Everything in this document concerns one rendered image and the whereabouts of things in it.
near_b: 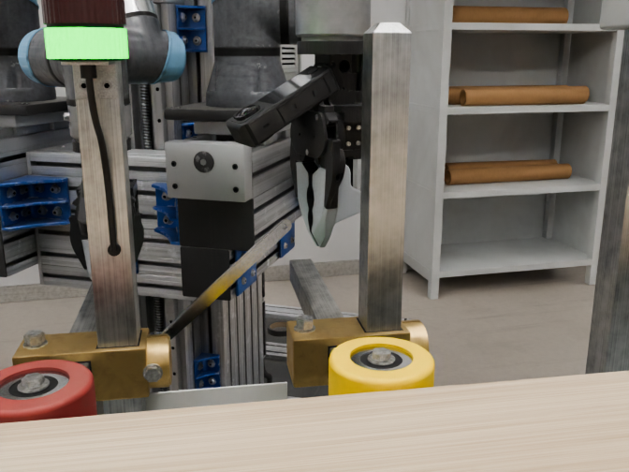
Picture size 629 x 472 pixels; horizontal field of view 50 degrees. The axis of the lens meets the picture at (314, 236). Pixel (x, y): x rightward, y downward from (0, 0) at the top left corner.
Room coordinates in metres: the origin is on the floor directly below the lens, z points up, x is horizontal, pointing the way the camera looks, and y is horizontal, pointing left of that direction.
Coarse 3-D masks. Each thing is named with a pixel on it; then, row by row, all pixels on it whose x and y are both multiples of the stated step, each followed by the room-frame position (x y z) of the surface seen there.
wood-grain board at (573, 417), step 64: (512, 384) 0.44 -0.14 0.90; (576, 384) 0.44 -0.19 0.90; (0, 448) 0.36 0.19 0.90; (64, 448) 0.36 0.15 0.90; (128, 448) 0.36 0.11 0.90; (192, 448) 0.36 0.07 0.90; (256, 448) 0.36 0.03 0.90; (320, 448) 0.36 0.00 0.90; (384, 448) 0.36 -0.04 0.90; (448, 448) 0.36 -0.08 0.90; (512, 448) 0.36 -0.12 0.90; (576, 448) 0.36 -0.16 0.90
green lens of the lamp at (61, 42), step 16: (48, 32) 0.52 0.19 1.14; (64, 32) 0.51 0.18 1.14; (80, 32) 0.51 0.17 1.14; (96, 32) 0.51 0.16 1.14; (112, 32) 0.52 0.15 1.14; (48, 48) 0.52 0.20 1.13; (64, 48) 0.51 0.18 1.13; (80, 48) 0.51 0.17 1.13; (96, 48) 0.51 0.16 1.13; (112, 48) 0.52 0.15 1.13
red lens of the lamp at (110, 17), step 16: (48, 0) 0.51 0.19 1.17; (64, 0) 0.51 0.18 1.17; (80, 0) 0.51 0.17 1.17; (96, 0) 0.51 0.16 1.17; (112, 0) 0.52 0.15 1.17; (48, 16) 0.51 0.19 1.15; (64, 16) 0.51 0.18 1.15; (80, 16) 0.51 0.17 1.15; (96, 16) 0.51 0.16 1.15; (112, 16) 0.52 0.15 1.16
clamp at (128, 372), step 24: (48, 336) 0.59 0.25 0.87; (72, 336) 0.59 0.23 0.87; (96, 336) 0.59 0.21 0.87; (144, 336) 0.59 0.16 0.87; (168, 336) 0.59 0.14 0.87; (24, 360) 0.55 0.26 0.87; (72, 360) 0.55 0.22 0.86; (96, 360) 0.56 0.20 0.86; (120, 360) 0.56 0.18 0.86; (144, 360) 0.56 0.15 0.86; (168, 360) 0.57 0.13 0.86; (96, 384) 0.56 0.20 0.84; (120, 384) 0.56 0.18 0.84; (144, 384) 0.56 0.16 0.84; (168, 384) 0.58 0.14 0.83
